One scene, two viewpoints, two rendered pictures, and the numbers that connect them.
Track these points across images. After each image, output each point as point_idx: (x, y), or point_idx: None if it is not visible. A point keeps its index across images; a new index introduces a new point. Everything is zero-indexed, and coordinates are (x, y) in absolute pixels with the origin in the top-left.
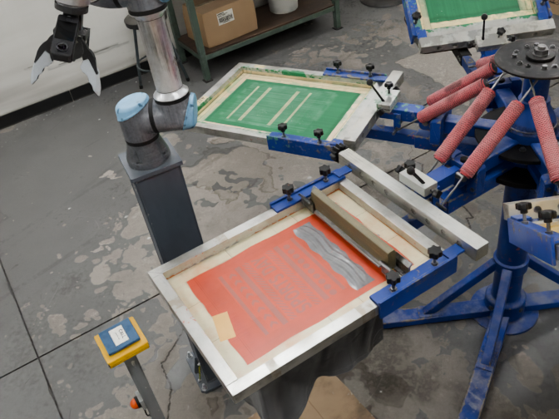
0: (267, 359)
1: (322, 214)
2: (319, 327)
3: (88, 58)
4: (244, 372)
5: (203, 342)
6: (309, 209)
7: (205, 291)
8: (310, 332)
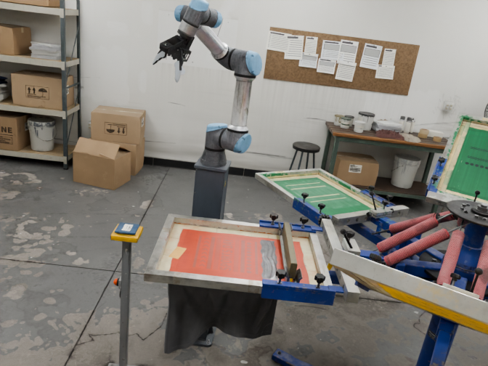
0: None
1: (282, 238)
2: None
3: (179, 60)
4: None
5: (158, 248)
6: (279, 234)
7: (186, 236)
8: None
